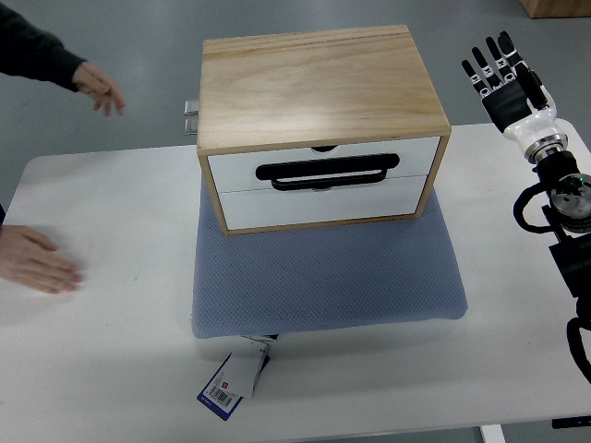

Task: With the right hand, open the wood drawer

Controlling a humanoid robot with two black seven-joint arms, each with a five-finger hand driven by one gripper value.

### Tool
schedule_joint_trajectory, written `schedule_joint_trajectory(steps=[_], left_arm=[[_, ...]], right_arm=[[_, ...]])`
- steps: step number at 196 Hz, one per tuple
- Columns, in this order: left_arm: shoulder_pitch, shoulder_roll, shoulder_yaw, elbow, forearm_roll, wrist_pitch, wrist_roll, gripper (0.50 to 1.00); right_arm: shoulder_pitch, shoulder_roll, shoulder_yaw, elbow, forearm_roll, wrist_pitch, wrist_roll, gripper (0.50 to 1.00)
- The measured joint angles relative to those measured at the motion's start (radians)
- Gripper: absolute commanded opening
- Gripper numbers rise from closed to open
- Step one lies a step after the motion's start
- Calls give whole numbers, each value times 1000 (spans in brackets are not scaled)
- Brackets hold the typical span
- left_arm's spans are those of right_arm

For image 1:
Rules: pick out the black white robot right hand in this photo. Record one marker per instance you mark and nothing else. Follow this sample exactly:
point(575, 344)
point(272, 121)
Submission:
point(515, 99)

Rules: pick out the person's lower bare hand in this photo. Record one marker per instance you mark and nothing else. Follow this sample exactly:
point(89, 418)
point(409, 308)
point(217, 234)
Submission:
point(29, 258)

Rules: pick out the person's upper bare hand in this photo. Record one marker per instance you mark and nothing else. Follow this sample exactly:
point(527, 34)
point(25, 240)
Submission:
point(102, 90)

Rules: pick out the white top drawer black handle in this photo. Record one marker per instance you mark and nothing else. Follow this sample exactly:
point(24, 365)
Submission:
point(257, 169)

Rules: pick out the dark sleeved person forearm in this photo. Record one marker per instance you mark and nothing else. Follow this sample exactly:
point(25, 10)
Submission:
point(29, 52)

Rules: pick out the white bottom drawer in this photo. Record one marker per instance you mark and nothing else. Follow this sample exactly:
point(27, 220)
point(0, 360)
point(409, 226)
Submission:
point(270, 208)

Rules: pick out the wooden drawer cabinet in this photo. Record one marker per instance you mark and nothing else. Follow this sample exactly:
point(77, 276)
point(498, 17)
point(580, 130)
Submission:
point(316, 90)

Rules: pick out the cardboard box corner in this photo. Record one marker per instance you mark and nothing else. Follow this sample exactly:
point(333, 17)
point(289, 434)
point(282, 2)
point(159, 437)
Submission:
point(557, 8)

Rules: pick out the upper grey metal clamp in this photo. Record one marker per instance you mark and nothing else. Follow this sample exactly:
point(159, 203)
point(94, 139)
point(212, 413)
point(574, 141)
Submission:
point(191, 107)

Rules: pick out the grey metal clamp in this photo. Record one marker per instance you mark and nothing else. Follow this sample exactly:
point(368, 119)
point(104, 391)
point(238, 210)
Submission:
point(191, 126)
point(191, 107)

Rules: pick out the lower grey metal clamp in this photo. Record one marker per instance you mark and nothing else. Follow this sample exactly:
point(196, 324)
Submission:
point(191, 126)

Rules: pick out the blue mesh cushion mat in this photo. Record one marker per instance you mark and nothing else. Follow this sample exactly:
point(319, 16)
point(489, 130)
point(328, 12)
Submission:
point(324, 278)

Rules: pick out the blue white product tag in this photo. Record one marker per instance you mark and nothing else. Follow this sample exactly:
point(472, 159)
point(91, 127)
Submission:
point(238, 375)

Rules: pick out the black table control panel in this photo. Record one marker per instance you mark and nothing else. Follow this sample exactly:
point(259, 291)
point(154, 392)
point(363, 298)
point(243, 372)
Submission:
point(571, 422)

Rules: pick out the white table leg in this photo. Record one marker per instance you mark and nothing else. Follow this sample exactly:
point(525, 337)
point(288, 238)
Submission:
point(492, 434)

